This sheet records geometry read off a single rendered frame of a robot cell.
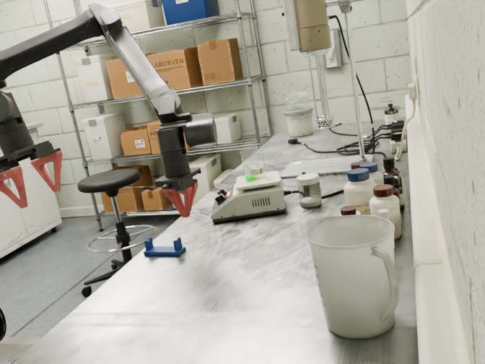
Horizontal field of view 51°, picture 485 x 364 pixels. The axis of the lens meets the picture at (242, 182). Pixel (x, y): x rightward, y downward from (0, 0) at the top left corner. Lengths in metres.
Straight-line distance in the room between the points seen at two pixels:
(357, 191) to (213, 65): 2.53
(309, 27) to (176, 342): 1.11
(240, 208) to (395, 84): 2.53
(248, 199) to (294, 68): 2.53
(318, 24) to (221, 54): 1.94
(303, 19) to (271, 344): 1.12
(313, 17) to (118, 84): 2.39
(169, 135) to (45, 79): 3.64
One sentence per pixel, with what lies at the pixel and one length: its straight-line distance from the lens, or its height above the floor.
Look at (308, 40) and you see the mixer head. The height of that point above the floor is 1.18.
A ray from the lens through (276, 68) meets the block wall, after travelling 3.82.
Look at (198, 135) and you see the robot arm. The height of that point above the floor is 1.02.
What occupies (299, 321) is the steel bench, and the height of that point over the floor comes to 0.75.
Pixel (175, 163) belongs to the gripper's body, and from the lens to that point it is 1.10.
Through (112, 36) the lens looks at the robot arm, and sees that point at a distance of 1.40.
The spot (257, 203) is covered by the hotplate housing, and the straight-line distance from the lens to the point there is 1.34.
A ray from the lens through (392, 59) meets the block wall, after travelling 3.72.
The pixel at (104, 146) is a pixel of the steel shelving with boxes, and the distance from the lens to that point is 3.98.
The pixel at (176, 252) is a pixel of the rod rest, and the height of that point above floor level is 0.76.
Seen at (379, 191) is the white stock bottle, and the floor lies 0.86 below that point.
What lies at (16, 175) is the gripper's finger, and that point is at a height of 1.03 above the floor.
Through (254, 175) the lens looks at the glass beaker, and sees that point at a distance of 1.35.
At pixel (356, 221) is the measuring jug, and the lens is 0.83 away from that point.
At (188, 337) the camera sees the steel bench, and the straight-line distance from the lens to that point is 0.86.
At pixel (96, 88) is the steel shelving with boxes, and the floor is 1.09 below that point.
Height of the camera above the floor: 1.17
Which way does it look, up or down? 14 degrees down
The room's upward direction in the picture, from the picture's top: 10 degrees counter-clockwise
